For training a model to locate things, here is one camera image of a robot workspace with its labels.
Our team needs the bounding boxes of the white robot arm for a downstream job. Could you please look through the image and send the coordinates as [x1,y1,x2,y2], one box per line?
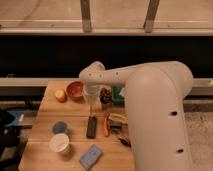
[79,61,193,171]

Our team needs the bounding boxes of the red bowl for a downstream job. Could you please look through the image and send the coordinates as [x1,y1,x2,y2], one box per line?
[66,81,83,100]

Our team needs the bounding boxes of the bunch of dark grapes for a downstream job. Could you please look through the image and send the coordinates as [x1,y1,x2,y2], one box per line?
[99,88,112,108]

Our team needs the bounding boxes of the green plastic bin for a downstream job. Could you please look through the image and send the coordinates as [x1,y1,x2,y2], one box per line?
[112,86,124,106]

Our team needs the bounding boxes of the orange apple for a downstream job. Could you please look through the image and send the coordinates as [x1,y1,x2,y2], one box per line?
[55,89,67,103]

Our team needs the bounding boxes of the yellow banana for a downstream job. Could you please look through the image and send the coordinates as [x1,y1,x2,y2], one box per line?
[109,113,127,124]

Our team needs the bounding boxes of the black remote control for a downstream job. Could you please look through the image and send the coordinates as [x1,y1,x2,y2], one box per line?
[86,116,97,139]

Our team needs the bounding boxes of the blue round lid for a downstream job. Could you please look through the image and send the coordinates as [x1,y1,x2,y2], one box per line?
[52,121,68,134]

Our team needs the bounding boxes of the white paper cup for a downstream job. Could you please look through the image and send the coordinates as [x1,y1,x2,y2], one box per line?
[49,133,70,155]

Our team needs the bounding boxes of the blue sponge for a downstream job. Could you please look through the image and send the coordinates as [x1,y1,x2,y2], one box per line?
[79,144,103,171]

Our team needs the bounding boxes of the dark equipment at left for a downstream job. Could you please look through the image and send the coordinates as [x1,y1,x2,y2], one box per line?
[0,109,22,171]

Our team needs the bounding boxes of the red handled tool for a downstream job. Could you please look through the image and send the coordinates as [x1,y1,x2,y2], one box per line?
[103,114,109,137]

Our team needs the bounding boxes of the black handled brush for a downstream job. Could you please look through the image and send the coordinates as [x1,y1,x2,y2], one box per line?
[118,137,131,147]

